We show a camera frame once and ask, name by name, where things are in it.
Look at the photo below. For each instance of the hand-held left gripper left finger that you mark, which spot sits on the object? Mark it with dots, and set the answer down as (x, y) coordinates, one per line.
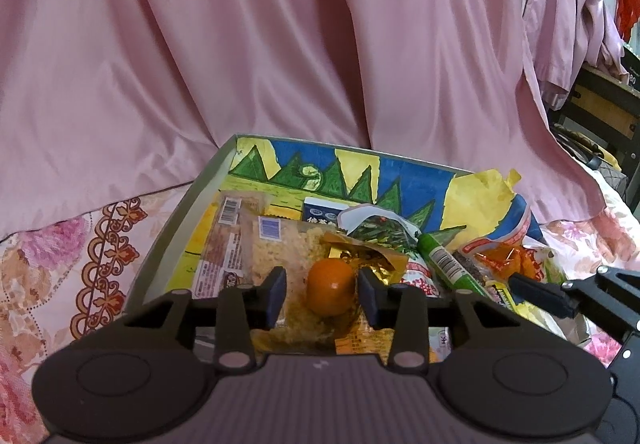
(276, 291)

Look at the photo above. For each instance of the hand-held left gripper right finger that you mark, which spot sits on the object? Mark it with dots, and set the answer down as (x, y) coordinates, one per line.
(367, 294)

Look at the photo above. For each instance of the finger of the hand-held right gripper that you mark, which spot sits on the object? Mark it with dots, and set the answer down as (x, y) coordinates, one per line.
(540, 295)

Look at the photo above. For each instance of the orange ball snack packet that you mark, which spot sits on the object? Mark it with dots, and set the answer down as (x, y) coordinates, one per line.
(330, 286)

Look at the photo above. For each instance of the yellow snack packet black label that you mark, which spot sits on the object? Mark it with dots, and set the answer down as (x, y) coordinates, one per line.
(500, 296)

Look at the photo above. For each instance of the rice crisp clear packet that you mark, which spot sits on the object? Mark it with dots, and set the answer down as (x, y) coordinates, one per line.
(295, 249)

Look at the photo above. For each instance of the orange red snack bag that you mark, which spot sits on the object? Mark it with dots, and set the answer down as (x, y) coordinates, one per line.
(505, 251)

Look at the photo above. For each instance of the clear packet of brown sticks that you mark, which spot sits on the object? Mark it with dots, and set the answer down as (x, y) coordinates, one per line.
(227, 249)

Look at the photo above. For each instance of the white green red snack packet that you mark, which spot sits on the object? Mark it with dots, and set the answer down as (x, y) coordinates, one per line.
(385, 226)

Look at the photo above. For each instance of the green sausage stick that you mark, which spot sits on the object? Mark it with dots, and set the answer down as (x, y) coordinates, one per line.
(445, 264)

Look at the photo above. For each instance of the blue and white snack packet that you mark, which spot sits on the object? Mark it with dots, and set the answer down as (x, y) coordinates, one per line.
(320, 211)

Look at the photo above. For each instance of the grey box with painted lining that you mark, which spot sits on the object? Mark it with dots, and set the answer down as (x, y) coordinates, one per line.
(310, 159)

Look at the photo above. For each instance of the wooden desk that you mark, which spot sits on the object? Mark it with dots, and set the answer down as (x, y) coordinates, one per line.
(600, 99)

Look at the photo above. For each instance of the floral pink blanket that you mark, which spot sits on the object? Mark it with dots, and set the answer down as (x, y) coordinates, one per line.
(45, 264)

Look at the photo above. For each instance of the black box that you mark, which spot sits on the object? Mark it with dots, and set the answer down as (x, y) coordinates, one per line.
(634, 71)

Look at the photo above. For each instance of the large pink curtain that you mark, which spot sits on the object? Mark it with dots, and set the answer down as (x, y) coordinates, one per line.
(250, 49)

